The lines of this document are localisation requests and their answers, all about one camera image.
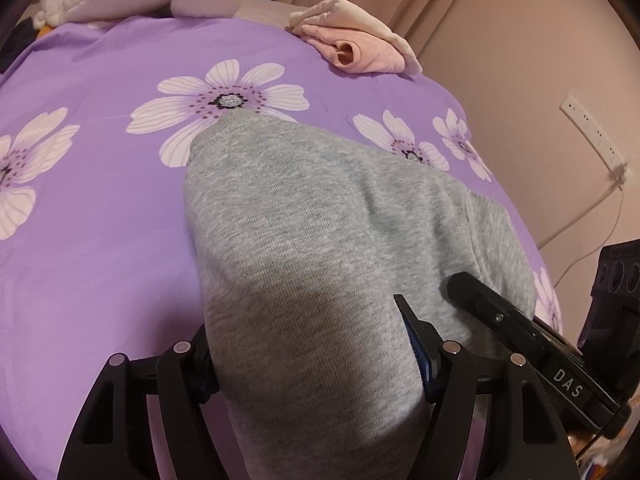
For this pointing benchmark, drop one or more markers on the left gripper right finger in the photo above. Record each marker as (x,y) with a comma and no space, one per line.
(524,438)

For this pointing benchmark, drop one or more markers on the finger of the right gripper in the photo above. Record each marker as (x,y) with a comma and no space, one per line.
(577,398)

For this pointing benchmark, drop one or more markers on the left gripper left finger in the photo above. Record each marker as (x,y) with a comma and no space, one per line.
(111,438)

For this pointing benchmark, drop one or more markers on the grey New York sweatshirt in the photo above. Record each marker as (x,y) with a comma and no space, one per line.
(303,240)

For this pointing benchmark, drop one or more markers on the dark navy clothing item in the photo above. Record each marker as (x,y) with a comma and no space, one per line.
(22,36)

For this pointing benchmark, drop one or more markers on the purple floral bed sheet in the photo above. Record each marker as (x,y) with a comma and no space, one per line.
(96,123)

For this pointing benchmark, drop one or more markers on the folded pink cream garment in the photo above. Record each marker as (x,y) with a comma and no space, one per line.
(353,40)

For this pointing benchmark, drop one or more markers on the white wall power strip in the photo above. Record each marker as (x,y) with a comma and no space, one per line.
(613,159)

